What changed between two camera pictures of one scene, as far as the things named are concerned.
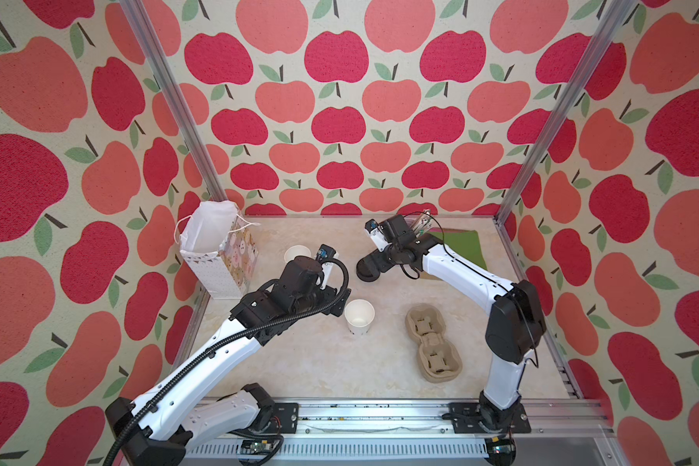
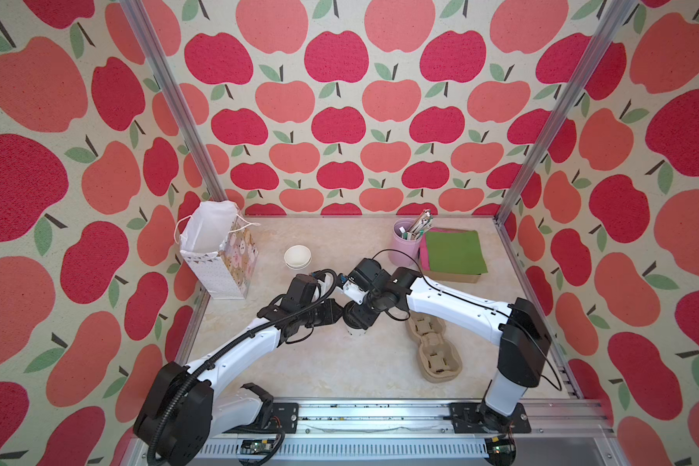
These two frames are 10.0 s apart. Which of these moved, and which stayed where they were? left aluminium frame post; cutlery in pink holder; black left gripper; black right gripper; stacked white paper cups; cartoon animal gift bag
Moved: black right gripper; black left gripper
Stayed: cartoon animal gift bag; left aluminium frame post; cutlery in pink holder; stacked white paper cups
